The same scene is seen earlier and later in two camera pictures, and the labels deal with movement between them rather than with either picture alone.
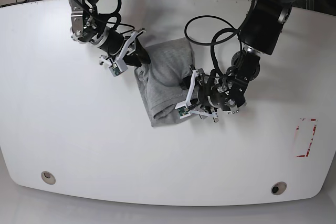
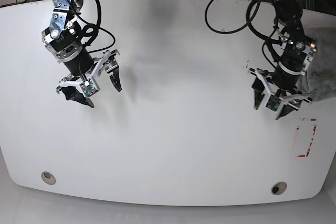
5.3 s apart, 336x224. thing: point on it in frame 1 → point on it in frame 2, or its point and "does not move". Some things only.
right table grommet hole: [279, 188] does not move
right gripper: [192, 102] → [289, 101]
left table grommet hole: [48, 178] does not move
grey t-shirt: [159, 80] → [321, 74]
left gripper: [128, 48] → [107, 63]
